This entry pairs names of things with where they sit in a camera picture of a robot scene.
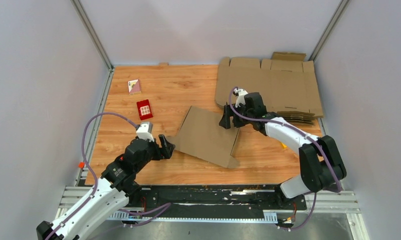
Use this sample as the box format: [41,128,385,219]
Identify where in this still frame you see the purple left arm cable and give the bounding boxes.
[43,112,172,240]

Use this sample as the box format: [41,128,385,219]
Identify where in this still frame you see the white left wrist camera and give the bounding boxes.
[136,121,155,142]

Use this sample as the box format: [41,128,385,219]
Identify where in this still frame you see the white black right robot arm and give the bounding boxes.
[219,87,347,209]

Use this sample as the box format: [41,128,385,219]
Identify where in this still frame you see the orange small clip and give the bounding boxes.
[78,162,85,169]

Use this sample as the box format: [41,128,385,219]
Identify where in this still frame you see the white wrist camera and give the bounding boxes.
[233,87,248,108]
[136,121,155,142]

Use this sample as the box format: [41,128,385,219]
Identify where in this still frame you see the stack of flat cardboard boxes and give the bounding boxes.
[215,52,324,118]

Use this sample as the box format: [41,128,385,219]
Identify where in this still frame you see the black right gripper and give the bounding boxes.
[219,102,254,130]

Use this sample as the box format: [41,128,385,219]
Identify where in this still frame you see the brown cardboard box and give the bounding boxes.
[166,105,240,169]

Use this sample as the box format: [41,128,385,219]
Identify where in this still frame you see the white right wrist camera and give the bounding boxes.
[233,87,248,108]

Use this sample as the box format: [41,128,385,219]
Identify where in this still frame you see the red small box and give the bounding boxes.
[136,99,153,121]

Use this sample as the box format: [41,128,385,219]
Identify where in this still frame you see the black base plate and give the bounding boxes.
[125,184,309,219]

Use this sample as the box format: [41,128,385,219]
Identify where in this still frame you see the aluminium frame rails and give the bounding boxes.
[48,0,370,240]

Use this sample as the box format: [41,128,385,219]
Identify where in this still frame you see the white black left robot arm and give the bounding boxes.
[36,134,176,240]

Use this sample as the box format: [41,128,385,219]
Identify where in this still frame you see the pink white card box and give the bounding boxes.
[127,79,142,95]

